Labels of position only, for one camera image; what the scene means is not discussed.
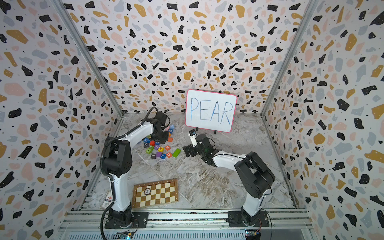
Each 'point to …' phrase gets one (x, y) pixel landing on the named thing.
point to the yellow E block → (161, 149)
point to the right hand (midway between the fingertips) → (190, 144)
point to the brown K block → (146, 145)
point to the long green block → (176, 152)
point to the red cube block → (152, 143)
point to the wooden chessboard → (155, 192)
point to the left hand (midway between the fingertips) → (166, 139)
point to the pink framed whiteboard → (209, 110)
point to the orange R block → (167, 147)
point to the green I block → (149, 150)
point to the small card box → (107, 200)
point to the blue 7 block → (163, 156)
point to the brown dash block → (153, 156)
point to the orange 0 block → (169, 155)
